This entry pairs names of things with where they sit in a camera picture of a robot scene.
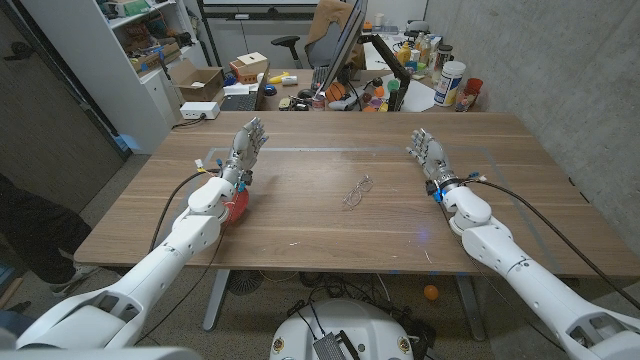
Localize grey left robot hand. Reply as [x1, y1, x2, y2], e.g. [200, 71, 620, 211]
[221, 117, 270, 187]

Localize black computer monitor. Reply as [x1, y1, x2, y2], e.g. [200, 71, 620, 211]
[319, 0, 370, 94]

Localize tan jacket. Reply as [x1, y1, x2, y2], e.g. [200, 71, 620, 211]
[305, 0, 366, 49]

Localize open cardboard box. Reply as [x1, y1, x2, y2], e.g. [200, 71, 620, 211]
[168, 58, 226, 104]

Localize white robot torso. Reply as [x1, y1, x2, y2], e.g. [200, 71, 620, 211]
[269, 298, 415, 360]

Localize grey metal table leg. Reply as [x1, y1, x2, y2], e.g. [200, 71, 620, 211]
[454, 273, 487, 342]
[202, 269, 231, 333]

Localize round grey grille disc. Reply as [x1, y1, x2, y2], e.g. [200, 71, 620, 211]
[227, 269, 265, 296]

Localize orange toy basketball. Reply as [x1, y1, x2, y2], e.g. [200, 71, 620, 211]
[324, 81, 347, 104]

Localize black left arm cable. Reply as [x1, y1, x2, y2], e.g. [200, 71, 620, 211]
[148, 168, 224, 254]

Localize clear frame glasses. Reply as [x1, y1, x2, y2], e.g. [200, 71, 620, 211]
[342, 174, 375, 210]

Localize grey office chair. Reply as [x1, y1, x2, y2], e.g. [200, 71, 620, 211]
[271, 0, 366, 70]

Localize wooden desk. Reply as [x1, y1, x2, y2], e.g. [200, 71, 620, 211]
[257, 67, 484, 113]

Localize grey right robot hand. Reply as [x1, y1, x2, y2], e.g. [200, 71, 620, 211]
[405, 128, 461, 196]

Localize white shelf unit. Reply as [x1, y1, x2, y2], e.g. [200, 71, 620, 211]
[19, 0, 211, 155]

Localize person in dark trousers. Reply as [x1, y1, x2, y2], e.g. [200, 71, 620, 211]
[0, 172, 101, 299]

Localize small wooden box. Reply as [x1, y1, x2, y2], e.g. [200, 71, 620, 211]
[229, 51, 270, 85]

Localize white power box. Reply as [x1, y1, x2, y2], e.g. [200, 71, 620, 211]
[179, 101, 221, 121]

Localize white game controller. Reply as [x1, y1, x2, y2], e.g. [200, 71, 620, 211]
[328, 97, 359, 112]

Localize white paper sheet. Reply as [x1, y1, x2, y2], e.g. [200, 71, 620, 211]
[399, 79, 437, 113]

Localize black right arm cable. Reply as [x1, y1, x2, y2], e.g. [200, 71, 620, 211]
[467, 178, 640, 310]

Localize white canister blue label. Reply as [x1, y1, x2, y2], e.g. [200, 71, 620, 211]
[433, 60, 467, 108]

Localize black laptop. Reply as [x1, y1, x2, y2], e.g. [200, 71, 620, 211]
[219, 62, 272, 112]

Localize red bowl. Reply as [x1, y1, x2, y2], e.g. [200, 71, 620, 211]
[224, 188, 250, 224]

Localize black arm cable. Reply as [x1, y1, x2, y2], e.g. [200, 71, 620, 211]
[467, 178, 640, 310]
[148, 168, 224, 254]

